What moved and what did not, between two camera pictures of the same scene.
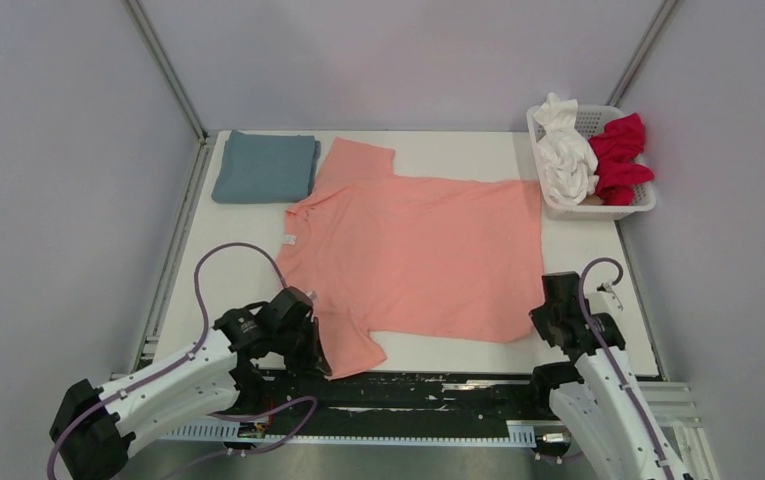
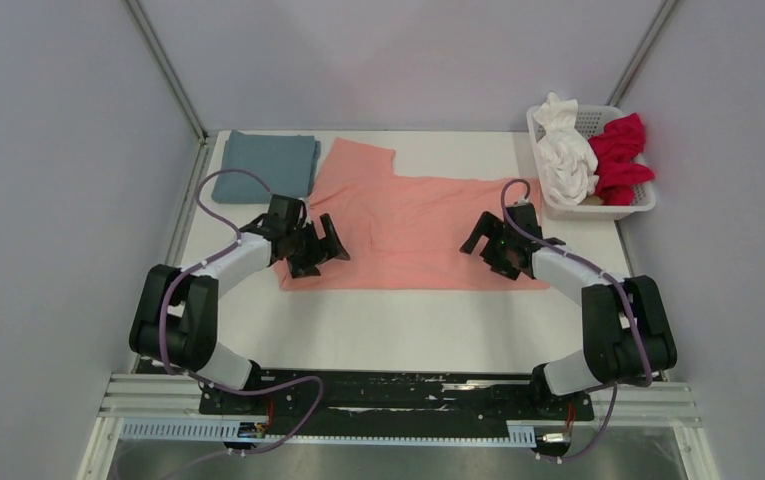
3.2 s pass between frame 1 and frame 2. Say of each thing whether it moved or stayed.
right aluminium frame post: stayed
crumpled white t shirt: stayed
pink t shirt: moved
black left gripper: moved
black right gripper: moved
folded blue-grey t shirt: stayed
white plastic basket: stayed
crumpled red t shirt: stayed
